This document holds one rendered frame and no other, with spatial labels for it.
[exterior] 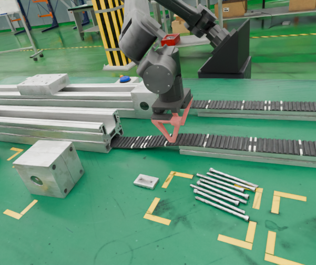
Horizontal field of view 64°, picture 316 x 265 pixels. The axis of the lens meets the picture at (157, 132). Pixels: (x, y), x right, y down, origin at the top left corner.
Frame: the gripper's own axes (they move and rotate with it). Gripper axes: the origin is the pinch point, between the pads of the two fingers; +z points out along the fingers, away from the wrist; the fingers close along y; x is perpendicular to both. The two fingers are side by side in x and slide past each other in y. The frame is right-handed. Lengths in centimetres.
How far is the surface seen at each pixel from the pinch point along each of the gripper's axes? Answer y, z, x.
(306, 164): 2.4, 5.1, 28.5
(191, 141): 0.7, 2.5, 3.6
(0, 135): 4, 3, -60
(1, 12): -365, -19, -478
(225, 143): 0.6, 2.6, 11.9
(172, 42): -299, 52, -103
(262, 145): 0.2, 2.6, 19.7
